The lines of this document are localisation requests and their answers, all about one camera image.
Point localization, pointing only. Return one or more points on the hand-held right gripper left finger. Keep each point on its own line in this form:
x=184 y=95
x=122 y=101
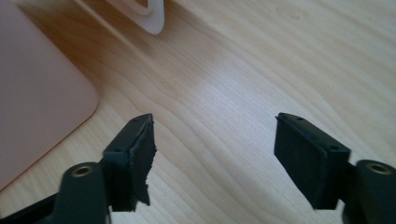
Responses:
x=127 y=161

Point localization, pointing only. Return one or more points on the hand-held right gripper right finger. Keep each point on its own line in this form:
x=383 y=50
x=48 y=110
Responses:
x=311 y=161

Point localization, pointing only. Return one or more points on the pink mat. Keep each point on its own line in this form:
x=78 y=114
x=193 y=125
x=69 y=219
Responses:
x=40 y=93

